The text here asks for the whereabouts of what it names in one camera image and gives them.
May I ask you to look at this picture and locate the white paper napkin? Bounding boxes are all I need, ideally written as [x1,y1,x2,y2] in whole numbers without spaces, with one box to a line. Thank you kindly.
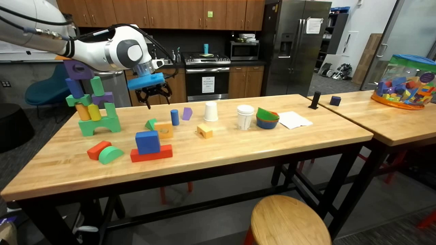
[277,111,313,130]

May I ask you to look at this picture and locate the red stool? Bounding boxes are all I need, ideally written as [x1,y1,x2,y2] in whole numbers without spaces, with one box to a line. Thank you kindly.
[159,181,193,205]

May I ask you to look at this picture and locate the orange foam cylinder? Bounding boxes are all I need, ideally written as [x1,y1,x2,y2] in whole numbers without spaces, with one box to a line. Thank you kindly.
[75,103,92,121]

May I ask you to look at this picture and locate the white paper cup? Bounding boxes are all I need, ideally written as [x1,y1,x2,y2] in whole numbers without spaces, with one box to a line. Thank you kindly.
[203,101,219,122]

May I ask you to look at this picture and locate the yellow foam cylinder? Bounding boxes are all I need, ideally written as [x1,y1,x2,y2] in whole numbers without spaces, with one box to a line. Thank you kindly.
[87,103,102,121]

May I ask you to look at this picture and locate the whiteboard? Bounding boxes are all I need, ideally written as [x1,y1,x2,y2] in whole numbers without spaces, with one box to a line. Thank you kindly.
[0,40,66,63]

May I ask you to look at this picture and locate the steel stove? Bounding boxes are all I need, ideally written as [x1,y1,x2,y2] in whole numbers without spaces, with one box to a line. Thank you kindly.
[183,52,232,102]

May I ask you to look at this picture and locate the red flat foam block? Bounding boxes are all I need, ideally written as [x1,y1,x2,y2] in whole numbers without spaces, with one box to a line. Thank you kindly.
[130,144,173,163]

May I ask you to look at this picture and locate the green foam cylinder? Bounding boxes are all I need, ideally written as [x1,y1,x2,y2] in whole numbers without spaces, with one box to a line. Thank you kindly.
[90,76,105,97]

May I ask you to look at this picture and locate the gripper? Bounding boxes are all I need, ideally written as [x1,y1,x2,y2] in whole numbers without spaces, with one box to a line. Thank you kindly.
[135,83,173,110]

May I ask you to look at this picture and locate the green foam half round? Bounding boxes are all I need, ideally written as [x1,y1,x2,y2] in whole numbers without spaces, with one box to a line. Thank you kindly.
[98,145,125,165]

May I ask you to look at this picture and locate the steel microwave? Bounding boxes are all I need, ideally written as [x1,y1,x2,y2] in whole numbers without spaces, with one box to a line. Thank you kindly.
[230,40,260,61]

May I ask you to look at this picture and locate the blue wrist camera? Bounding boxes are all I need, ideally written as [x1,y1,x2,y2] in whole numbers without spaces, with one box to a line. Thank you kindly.
[127,72,166,91]

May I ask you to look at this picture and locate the small green foam block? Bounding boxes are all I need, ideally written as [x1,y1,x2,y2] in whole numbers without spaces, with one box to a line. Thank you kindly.
[104,102,118,119]

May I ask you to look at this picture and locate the green foam arch block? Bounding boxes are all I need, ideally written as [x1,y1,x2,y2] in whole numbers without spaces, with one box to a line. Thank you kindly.
[78,115,122,137]

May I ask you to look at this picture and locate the black round ottoman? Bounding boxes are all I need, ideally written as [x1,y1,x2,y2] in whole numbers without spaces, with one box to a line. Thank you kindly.
[0,103,35,153]

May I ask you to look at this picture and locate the teal chair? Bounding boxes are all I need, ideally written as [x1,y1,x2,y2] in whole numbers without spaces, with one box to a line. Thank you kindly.
[25,63,73,110]

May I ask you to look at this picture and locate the wooden board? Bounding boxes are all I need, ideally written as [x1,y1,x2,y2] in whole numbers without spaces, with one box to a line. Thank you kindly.
[351,33,383,85]

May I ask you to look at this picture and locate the stack of white cups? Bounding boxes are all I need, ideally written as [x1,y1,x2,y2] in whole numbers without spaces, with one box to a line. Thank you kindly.
[237,104,255,131]

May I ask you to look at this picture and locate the round wooden stool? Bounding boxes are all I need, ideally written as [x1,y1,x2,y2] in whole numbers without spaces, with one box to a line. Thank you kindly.
[244,194,332,245]

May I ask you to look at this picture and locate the row of wooden wall cabinets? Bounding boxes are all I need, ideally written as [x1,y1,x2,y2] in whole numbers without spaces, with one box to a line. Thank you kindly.
[56,0,266,32]

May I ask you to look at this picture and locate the black post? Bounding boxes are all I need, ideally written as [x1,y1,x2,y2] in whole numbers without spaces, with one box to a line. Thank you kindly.
[308,91,322,110]

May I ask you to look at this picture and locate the clear tub with blue lid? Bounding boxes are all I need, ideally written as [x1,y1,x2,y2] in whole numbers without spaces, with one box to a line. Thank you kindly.
[371,54,436,110]

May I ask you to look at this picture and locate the orange foam block with hole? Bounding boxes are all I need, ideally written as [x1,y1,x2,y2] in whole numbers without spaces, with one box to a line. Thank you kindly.
[154,122,174,140]

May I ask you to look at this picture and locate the steel refrigerator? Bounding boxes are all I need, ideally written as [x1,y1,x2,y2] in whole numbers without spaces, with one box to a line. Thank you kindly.
[260,0,333,97]

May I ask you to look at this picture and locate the wooden table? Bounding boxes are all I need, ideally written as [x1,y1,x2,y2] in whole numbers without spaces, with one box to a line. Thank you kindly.
[308,90,436,191]

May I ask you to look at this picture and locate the purple foam arch block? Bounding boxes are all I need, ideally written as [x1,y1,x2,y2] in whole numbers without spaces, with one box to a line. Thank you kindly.
[91,92,114,106]

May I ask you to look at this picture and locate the red foam half round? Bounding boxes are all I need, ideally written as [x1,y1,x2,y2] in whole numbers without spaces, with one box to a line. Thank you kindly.
[87,140,112,161]

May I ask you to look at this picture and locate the glass door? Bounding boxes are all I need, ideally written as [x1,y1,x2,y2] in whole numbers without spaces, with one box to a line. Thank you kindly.
[360,0,436,91]

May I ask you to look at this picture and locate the stack of coloured bowls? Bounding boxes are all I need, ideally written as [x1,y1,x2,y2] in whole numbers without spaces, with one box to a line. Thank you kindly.
[256,107,280,130]

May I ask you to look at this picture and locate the dark shelf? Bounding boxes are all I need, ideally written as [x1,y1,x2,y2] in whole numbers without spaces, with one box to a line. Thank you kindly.
[317,6,351,74]

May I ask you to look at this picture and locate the white paper sheet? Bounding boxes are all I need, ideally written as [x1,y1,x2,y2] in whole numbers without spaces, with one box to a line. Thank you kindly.
[306,17,324,35]

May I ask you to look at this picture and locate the heap of foam blocks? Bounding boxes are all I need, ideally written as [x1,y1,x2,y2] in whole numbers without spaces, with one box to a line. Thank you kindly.
[375,76,436,103]

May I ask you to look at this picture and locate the purple foam block with hole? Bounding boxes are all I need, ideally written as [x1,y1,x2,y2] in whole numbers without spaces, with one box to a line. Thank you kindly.
[63,59,95,81]

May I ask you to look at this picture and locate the yellow foam arch block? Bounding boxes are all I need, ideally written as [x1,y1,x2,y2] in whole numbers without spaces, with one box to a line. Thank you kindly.
[197,123,213,139]

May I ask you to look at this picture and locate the wooden base cabinet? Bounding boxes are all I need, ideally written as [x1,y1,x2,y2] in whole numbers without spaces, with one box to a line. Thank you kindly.
[124,67,187,107]
[228,65,266,99]

